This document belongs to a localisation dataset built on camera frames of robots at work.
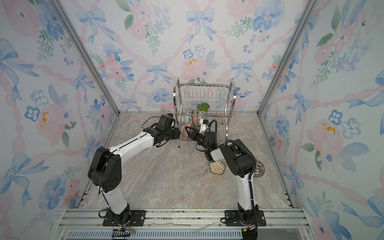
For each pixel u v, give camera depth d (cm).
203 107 86
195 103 116
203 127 88
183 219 75
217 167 90
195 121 98
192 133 87
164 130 71
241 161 55
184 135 91
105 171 49
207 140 77
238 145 60
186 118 102
